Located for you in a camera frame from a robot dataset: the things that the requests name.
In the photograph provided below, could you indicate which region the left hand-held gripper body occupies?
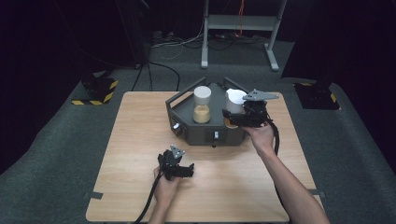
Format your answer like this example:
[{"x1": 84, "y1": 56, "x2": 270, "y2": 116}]
[{"x1": 157, "y1": 144, "x2": 186, "y2": 181}]

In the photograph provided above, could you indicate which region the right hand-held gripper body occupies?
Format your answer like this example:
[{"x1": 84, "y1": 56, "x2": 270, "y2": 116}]
[{"x1": 242, "y1": 89, "x2": 279, "y2": 128}]

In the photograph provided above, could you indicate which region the glass jar with spout lid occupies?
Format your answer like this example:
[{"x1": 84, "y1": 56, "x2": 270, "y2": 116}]
[{"x1": 223, "y1": 88, "x2": 249, "y2": 130}]

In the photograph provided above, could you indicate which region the dark grey corner rack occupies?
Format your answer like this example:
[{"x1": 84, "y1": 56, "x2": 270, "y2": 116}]
[{"x1": 165, "y1": 77, "x2": 268, "y2": 147}]

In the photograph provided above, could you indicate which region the person's left hand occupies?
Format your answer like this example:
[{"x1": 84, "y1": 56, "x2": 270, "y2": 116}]
[{"x1": 152, "y1": 167, "x2": 180, "y2": 205}]

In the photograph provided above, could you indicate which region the person's right hand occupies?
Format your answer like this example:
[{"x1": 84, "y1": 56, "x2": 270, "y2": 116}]
[{"x1": 242, "y1": 121, "x2": 276, "y2": 157}]

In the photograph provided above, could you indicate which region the black yellow striped base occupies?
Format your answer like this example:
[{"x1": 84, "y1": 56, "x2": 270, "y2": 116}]
[
  {"x1": 71, "y1": 70, "x2": 120, "y2": 106},
  {"x1": 293, "y1": 81, "x2": 341, "y2": 111}
]

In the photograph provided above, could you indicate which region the grey tape piece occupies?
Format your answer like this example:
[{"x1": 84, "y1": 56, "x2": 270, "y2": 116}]
[
  {"x1": 83, "y1": 190, "x2": 104, "y2": 201},
  {"x1": 309, "y1": 188, "x2": 327, "y2": 199}
]

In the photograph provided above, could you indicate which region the grey metal stand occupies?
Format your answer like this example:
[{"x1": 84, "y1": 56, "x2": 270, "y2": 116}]
[{"x1": 200, "y1": 0, "x2": 288, "y2": 72}]

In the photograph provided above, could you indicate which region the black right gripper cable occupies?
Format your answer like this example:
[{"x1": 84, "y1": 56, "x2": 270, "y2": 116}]
[{"x1": 267, "y1": 119, "x2": 281, "y2": 157}]

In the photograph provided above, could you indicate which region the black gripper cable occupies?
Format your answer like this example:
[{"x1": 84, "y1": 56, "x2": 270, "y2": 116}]
[
  {"x1": 134, "y1": 171, "x2": 164, "y2": 224},
  {"x1": 267, "y1": 119, "x2": 281, "y2": 157}
]

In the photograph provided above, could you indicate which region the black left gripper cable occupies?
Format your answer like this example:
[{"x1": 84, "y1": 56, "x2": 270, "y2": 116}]
[{"x1": 134, "y1": 171, "x2": 164, "y2": 224}]

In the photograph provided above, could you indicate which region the black floor cable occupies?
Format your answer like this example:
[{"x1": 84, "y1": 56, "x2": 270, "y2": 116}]
[{"x1": 130, "y1": 60, "x2": 181, "y2": 92}]

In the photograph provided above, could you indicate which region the white floor cable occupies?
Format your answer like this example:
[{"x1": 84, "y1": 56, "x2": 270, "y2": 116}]
[{"x1": 150, "y1": 18, "x2": 207, "y2": 61}]

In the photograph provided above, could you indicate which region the orange cable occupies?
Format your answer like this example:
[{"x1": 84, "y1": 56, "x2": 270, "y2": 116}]
[{"x1": 234, "y1": 0, "x2": 246, "y2": 38}]

